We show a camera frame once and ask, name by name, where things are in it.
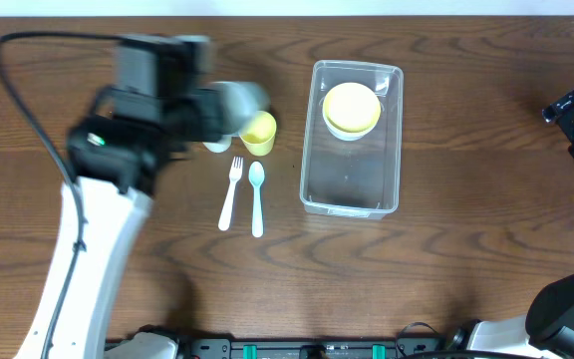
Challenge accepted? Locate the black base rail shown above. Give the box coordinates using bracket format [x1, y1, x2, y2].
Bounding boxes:
[174, 334, 445, 359]

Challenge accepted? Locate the white plastic cup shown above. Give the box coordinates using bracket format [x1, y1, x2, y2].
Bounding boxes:
[203, 135, 232, 154]

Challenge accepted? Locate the yellow plastic cup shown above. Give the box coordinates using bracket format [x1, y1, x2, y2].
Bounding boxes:
[239, 111, 277, 157]

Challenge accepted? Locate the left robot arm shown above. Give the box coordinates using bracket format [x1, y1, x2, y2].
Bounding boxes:
[16, 82, 268, 358]

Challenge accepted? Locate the yellow plastic bowl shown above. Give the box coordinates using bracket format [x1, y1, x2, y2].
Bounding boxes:
[323, 83, 382, 134]

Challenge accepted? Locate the white plastic bowl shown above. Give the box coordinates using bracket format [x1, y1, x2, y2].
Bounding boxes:
[327, 123, 376, 142]

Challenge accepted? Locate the pink plastic fork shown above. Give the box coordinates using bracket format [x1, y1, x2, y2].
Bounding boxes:
[218, 156, 244, 231]

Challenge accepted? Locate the mint green plastic spoon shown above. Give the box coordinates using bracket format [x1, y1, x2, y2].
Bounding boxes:
[248, 162, 265, 237]

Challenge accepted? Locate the grey plastic cup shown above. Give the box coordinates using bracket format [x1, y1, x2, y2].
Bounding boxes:
[210, 81, 270, 135]

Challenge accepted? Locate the clear plastic container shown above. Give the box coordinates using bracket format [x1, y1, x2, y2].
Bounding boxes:
[300, 60, 404, 219]

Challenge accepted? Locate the black cable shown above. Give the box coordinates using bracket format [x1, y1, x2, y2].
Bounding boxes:
[0, 31, 124, 359]

